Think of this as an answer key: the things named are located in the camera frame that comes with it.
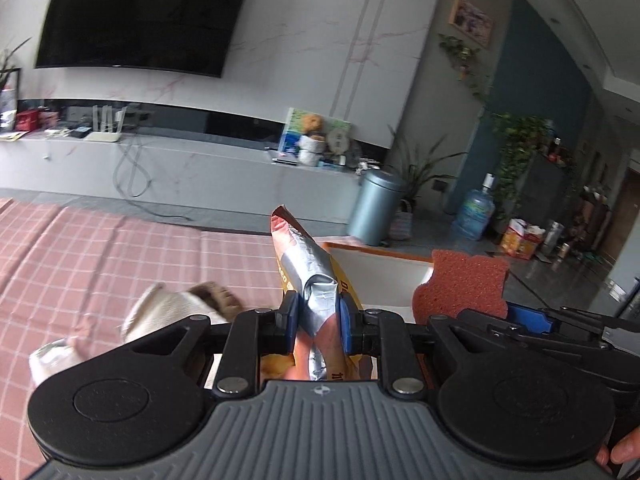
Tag brown braided plush rope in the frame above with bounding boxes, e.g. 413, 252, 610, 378
186, 282, 246, 324

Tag red-brown sponge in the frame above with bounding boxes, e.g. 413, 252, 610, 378
411, 249, 509, 325

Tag orange silver snack bag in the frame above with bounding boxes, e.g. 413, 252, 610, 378
260, 206, 372, 382

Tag right hand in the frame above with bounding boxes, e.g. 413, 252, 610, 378
596, 427, 640, 479

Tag orange storage box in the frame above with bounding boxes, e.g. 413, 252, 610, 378
322, 240, 436, 380

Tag orange gift bag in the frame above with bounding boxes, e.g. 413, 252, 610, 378
500, 219, 546, 260

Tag white knitted cloth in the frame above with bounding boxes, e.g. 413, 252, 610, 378
120, 283, 227, 344

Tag grey metal trash can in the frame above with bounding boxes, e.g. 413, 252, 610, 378
346, 169, 406, 246

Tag blue water jug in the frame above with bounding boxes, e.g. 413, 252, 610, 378
452, 174, 495, 240

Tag white marble tv console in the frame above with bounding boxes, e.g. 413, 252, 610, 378
1, 133, 359, 224

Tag potted green plant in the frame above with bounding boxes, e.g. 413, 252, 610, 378
386, 127, 465, 242

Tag tall leafy plant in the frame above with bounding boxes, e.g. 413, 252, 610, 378
491, 113, 548, 216

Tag pink checkered tablecloth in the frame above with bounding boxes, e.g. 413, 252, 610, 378
1, 198, 281, 479

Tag plush doll on white pot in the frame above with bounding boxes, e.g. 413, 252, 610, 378
297, 113, 326, 167

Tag green picture board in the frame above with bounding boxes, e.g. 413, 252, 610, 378
277, 107, 352, 167

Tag white wifi router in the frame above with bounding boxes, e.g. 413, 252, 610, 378
85, 105, 127, 143

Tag hanging green vine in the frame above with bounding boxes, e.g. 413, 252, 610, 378
438, 34, 490, 103

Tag red box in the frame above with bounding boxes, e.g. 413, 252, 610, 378
14, 110, 40, 132

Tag green plant in glass vase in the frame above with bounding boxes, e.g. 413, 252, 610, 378
0, 38, 29, 133

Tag grey cables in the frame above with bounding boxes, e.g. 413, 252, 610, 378
112, 134, 194, 224

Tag framed wall picture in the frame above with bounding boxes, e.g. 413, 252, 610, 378
449, 0, 494, 49

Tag black wall television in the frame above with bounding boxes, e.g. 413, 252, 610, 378
35, 0, 244, 77

